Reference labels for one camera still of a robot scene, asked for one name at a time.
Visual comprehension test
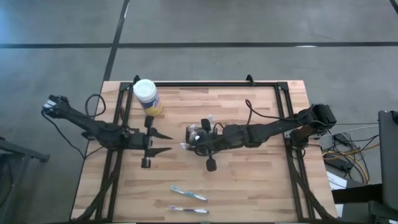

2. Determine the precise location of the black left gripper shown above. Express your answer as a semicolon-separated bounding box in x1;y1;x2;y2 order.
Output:
134;115;174;169

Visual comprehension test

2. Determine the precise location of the yellow Lysol wipes canister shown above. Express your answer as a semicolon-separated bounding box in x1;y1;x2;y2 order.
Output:
132;78;164;117

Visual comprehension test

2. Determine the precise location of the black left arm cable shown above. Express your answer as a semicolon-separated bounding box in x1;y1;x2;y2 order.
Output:
84;93;107;119

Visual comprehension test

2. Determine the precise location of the white paper sheet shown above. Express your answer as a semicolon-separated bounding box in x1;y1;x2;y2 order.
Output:
326;170;348;191

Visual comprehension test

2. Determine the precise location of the black bar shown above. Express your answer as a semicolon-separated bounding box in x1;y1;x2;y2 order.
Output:
331;183;383;205

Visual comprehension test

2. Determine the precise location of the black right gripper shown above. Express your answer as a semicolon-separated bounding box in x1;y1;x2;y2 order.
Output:
193;118;229;172

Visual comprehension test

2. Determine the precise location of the black aluminium frame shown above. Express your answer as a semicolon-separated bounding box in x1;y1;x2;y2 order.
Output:
70;74;338;223

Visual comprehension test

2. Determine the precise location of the black metal stand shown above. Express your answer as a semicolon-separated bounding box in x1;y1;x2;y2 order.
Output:
0;136;50;224

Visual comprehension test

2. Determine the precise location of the dark grey case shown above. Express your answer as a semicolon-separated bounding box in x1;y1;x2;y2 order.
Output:
377;110;398;212

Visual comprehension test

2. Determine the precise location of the black power brick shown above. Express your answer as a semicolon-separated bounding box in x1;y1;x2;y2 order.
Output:
325;157;354;172

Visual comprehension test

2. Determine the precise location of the black wire basket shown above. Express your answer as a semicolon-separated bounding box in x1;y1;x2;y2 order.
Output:
185;125;218;148

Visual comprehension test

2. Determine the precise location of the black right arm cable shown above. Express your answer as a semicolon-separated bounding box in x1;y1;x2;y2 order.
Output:
244;99;299;126

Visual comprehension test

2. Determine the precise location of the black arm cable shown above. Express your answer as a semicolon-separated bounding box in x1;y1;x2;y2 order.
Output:
84;93;107;119
244;99;299;126

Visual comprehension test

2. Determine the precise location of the yellow floor cable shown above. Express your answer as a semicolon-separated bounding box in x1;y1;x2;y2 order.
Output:
322;142;380;184

